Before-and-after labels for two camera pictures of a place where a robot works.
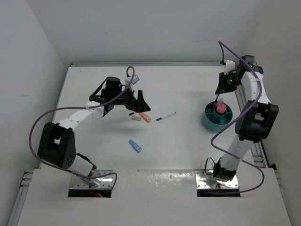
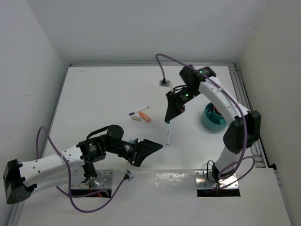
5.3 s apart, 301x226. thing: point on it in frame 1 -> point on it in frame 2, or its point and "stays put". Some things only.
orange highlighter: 146,117 stays put
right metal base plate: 204,179 stays put
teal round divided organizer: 213,120 stays put
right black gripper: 222,87 -> 176,107
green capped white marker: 161,118 -> 168,133
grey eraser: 136,117 stays put
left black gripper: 138,105 -> 140,149
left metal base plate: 77,182 stays put
